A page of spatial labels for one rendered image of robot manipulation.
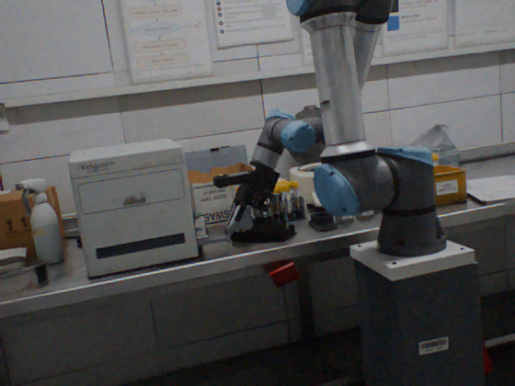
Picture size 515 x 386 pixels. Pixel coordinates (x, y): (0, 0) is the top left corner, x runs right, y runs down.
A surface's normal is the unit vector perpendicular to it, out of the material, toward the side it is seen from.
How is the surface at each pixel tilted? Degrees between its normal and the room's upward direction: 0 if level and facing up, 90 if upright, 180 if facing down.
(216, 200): 87
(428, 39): 93
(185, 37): 94
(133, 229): 90
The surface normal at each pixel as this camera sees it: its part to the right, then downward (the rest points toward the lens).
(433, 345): 0.28, 0.15
